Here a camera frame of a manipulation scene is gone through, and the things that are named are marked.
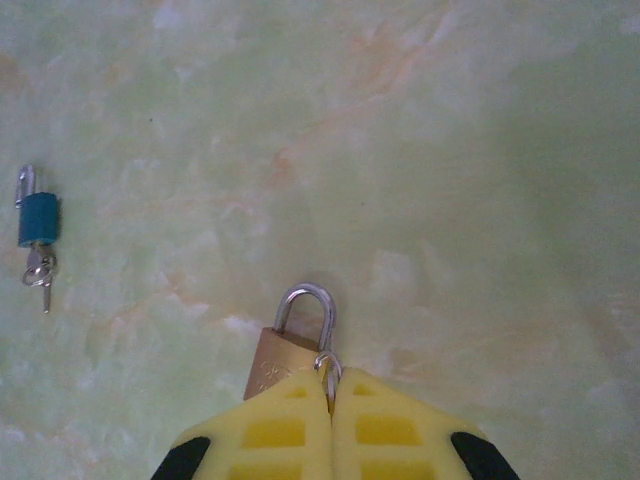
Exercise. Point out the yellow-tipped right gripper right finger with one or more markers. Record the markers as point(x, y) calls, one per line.
point(400, 430)

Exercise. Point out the blue padlock keys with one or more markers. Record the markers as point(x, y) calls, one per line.
point(46, 297)

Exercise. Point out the blue padlock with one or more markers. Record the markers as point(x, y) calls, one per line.
point(39, 220)

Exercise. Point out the brass padlock keys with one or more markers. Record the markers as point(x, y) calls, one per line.
point(328, 354)

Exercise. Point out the brass padlock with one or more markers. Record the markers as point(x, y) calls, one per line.
point(280, 355)

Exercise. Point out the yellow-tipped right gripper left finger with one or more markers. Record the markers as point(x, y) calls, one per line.
point(270, 430)

